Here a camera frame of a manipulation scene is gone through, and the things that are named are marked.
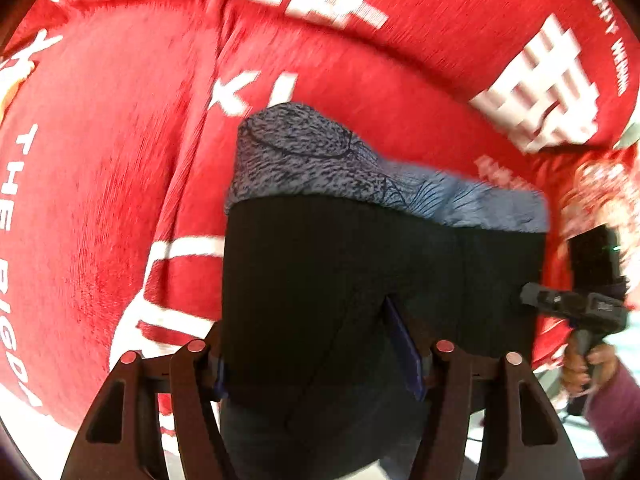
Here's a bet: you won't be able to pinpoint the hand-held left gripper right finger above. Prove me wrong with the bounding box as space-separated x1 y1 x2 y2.
384 296 587 480

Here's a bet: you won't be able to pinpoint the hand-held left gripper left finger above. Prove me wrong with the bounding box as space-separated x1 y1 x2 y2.
60 321 237 480

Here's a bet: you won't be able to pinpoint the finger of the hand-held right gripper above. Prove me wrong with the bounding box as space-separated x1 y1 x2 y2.
519 282 590 320

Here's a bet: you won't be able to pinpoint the black pants with grey lining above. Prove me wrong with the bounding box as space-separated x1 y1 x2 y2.
219 102 552 480

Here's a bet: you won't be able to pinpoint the person's right forearm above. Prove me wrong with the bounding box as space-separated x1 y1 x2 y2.
581 359 640 463

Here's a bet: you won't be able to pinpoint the person's right hand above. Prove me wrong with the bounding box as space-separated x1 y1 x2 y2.
561 341 622 397

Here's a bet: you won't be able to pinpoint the red quilt with swirl pattern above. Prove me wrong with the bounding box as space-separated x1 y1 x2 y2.
531 152 640 377

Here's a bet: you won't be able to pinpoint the red sheet with white characters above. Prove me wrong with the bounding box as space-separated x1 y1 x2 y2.
0 0 640 443

